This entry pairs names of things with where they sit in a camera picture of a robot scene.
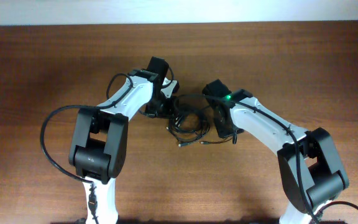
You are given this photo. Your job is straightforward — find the black thin USB cable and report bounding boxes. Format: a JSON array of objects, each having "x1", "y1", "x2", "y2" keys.
[{"x1": 200, "y1": 133, "x2": 237, "y2": 146}]

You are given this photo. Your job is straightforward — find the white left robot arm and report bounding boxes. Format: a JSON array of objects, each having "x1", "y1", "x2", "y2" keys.
[{"x1": 69, "y1": 70, "x2": 179, "y2": 223}]

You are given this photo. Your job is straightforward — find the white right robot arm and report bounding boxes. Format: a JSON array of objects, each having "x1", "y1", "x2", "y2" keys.
[{"x1": 211, "y1": 89, "x2": 349, "y2": 223}]

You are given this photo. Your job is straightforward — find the black cable bundle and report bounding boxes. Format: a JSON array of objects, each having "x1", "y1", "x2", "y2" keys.
[{"x1": 165, "y1": 105, "x2": 211, "y2": 147}]

